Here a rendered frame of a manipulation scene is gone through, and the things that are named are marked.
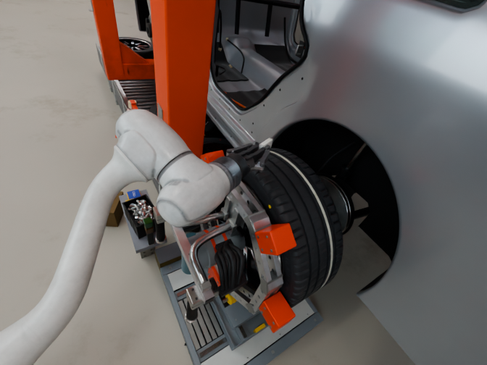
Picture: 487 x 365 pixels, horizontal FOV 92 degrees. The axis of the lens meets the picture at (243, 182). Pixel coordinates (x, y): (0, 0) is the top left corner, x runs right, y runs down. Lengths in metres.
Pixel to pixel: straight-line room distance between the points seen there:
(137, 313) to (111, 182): 1.31
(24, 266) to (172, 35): 1.74
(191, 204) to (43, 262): 1.71
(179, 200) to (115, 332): 1.38
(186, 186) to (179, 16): 0.56
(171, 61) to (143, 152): 0.45
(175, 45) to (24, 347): 0.81
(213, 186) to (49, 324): 0.37
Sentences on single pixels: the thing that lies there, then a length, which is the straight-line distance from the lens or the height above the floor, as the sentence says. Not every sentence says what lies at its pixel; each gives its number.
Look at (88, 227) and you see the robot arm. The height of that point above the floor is 1.25.
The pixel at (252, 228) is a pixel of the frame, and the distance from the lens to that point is 0.73.
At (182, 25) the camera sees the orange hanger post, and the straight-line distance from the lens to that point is 0.88.
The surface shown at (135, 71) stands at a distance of 2.99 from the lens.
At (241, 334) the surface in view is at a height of 0.17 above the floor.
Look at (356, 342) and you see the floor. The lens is 2.04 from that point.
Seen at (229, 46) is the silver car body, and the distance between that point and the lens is 3.10.
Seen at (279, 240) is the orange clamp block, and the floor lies 1.15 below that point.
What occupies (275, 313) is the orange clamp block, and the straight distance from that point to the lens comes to 0.87.
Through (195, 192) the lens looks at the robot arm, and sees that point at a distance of 0.47.
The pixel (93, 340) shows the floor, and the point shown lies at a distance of 1.79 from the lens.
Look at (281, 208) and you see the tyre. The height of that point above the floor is 1.15.
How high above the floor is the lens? 1.68
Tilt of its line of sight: 43 degrees down
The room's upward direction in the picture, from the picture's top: 15 degrees clockwise
